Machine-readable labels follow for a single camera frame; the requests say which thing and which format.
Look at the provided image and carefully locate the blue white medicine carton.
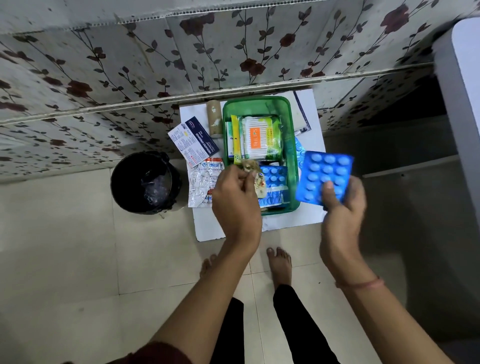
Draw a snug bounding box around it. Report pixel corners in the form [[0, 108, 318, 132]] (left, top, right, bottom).
[[259, 187, 292, 209]]

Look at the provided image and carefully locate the person's left hand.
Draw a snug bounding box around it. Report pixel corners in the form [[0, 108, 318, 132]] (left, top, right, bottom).
[[211, 164, 263, 247]]

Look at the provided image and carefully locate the pink thread bracelet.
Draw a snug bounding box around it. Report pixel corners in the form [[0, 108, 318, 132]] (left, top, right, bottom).
[[335, 277, 386, 290]]

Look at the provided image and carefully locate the small gold tablet strip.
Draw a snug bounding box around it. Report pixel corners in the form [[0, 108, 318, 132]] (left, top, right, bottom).
[[242, 159, 268, 199]]

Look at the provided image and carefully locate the person's right trouser leg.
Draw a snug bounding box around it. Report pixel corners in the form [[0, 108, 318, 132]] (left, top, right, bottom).
[[272, 284, 341, 364]]

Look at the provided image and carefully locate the cotton swab packet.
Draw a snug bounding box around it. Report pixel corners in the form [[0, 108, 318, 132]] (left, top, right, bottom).
[[241, 115, 283, 161]]

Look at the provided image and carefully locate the light blue blister strip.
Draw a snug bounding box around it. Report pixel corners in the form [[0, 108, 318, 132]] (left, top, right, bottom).
[[295, 136, 307, 170]]

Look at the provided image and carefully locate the green plastic basket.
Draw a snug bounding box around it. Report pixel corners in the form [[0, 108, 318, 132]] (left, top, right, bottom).
[[222, 96, 301, 217]]

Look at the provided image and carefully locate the small blue pill blister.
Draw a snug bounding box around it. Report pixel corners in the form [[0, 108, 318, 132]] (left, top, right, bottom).
[[259, 164, 289, 190]]

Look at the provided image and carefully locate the yellow sachet strip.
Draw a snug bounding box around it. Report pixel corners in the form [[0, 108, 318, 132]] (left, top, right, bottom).
[[230, 115, 245, 166]]

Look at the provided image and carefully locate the person's right hand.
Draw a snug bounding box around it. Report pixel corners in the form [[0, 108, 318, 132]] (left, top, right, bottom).
[[319, 176, 378, 284]]

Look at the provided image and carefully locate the person's foot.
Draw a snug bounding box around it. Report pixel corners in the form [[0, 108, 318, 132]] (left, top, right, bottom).
[[266, 246, 293, 290], [199, 254, 219, 279]]

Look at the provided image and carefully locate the black waste bin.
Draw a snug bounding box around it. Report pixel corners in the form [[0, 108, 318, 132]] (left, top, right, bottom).
[[110, 151, 183, 215]]

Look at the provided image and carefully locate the brown bandage roll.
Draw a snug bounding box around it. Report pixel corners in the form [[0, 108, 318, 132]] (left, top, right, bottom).
[[206, 99, 224, 138]]

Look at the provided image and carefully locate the maroon sleeve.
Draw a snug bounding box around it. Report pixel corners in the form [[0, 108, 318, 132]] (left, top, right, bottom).
[[108, 340, 193, 364]]

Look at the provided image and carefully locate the white cabinet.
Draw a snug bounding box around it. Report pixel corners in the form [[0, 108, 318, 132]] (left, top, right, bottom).
[[432, 16, 480, 229]]

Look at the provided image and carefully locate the person's right forearm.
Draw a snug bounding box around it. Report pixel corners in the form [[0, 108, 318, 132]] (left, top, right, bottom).
[[335, 277, 455, 364]]

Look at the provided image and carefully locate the person's right foot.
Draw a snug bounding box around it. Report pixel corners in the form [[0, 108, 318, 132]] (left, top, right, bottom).
[[266, 246, 293, 290]]

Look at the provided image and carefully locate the large blue pill blister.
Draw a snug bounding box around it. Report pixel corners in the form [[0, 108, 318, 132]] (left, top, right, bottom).
[[295, 151, 355, 207]]

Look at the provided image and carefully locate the person's left foot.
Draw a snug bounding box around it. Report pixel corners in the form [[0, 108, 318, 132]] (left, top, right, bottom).
[[199, 254, 219, 279]]

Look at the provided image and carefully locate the silver tablet strip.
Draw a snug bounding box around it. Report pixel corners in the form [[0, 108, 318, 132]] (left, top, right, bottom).
[[187, 157, 226, 209]]

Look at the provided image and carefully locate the person's left forearm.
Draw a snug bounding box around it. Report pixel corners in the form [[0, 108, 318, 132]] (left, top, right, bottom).
[[148, 237, 260, 364]]

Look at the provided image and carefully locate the white and blue medicine box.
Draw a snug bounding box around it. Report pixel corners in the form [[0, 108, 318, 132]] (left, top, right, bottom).
[[167, 116, 220, 169]]

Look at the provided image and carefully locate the person's left trouser leg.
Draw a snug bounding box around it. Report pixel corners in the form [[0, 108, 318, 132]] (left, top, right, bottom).
[[209, 297, 245, 364]]

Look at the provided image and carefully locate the white paper sheet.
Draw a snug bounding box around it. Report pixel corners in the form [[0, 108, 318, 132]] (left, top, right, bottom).
[[292, 90, 313, 136]]

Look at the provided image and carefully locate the person's trouser leg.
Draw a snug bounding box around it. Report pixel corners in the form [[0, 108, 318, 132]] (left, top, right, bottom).
[[209, 297, 245, 364], [272, 284, 341, 364]]

